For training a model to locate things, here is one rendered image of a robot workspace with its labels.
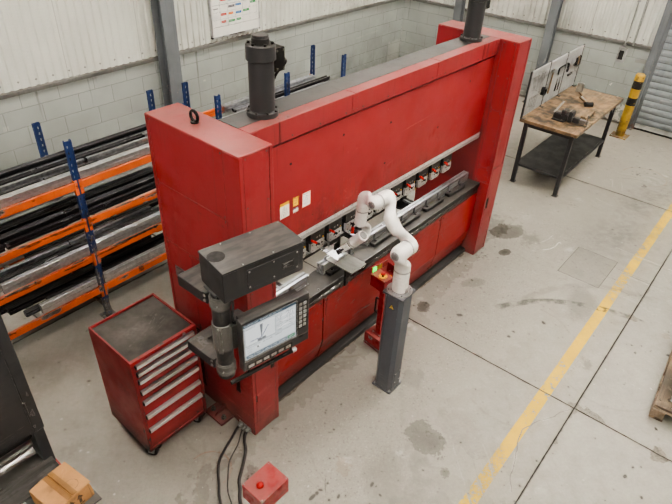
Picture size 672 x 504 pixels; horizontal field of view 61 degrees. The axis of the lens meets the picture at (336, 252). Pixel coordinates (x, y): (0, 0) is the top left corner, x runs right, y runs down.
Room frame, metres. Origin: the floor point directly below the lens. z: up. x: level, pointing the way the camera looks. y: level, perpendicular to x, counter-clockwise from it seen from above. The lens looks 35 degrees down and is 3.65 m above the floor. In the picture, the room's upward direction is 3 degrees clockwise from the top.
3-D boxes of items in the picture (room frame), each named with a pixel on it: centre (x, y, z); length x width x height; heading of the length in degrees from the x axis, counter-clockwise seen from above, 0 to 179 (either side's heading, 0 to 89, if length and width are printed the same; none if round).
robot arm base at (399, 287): (3.31, -0.48, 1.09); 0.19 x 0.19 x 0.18
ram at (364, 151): (4.23, -0.38, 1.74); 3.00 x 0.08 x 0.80; 141
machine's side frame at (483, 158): (5.60, -1.27, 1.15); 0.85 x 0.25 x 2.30; 51
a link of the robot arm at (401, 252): (3.28, -0.46, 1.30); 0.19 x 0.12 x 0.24; 140
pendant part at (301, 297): (2.40, 0.34, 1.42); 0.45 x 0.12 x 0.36; 131
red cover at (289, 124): (4.22, -0.39, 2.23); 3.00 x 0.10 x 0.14; 141
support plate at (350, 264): (3.63, -0.08, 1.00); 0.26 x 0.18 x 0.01; 51
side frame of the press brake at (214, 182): (3.08, 0.78, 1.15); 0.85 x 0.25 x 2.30; 51
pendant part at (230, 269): (2.43, 0.44, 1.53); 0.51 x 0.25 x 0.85; 131
